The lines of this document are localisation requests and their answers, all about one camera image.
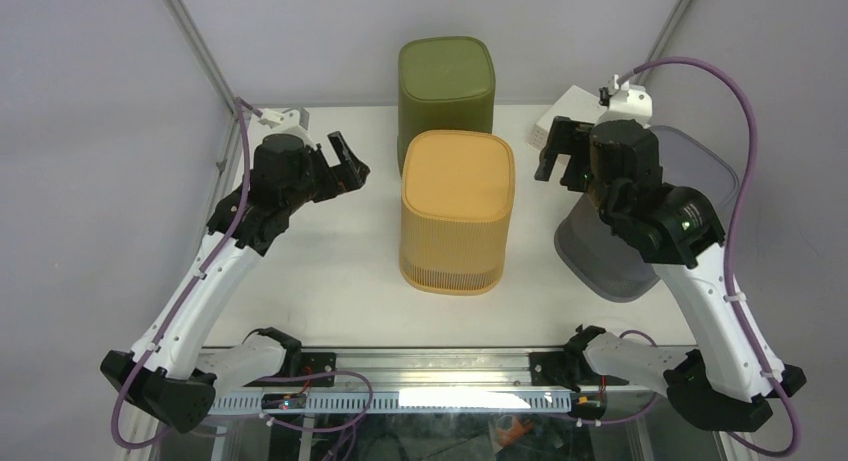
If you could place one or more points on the orange object under table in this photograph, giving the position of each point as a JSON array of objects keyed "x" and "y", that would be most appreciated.
[{"x": 510, "y": 428}]

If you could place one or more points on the white slotted cable duct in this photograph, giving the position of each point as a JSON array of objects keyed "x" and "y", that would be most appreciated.
[{"x": 403, "y": 401}]

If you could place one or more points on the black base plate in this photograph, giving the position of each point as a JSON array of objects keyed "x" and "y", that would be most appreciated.
[
  {"x": 311, "y": 362},
  {"x": 559, "y": 368}
]

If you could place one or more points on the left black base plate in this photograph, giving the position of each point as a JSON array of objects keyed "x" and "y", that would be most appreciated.
[{"x": 311, "y": 362}]

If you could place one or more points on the green slatted waste bin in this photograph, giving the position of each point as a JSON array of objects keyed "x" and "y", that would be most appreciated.
[{"x": 444, "y": 83}]

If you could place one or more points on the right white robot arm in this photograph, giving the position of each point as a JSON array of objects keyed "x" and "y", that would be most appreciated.
[{"x": 726, "y": 382}]

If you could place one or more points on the yellow slatted waste bin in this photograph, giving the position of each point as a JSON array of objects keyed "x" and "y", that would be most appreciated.
[{"x": 457, "y": 199}]

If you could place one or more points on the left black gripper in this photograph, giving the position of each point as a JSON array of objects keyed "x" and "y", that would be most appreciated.
[{"x": 351, "y": 173}]

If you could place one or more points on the grey slatted waste bin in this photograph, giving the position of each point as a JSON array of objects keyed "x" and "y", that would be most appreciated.
[{"x": 606, "y": 264}]

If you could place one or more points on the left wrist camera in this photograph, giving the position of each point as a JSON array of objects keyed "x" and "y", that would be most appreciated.
[{"x": 294, "y": 121}]

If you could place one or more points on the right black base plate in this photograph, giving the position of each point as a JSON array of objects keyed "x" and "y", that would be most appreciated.
[{"x": 559, "y": 368}]

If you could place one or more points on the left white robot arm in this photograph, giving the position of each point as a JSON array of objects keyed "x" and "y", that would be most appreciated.
[{"x": 164, "y": 373}]

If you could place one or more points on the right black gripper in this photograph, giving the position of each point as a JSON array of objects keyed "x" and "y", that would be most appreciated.
[{"x": 568, "y": 137}]

